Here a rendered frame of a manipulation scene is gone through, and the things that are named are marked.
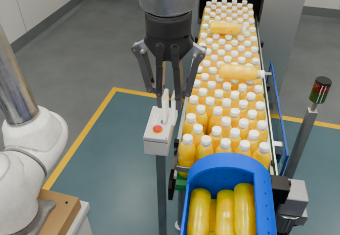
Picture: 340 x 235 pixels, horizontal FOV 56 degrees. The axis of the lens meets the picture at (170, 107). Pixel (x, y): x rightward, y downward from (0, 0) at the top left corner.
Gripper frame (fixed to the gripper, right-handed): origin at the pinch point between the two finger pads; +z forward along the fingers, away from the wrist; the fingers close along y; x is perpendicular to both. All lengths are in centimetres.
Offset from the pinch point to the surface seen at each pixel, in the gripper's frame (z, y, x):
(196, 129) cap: 48, -1, -46
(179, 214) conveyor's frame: 141, 9, -65
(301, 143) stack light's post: 69, -49, -68
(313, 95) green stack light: 41, -47, -68
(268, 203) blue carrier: 41, -27, -11
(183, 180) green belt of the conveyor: 69, 2, -37
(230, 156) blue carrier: 36.4, -14.4, -23.1
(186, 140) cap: 48, 2, -39
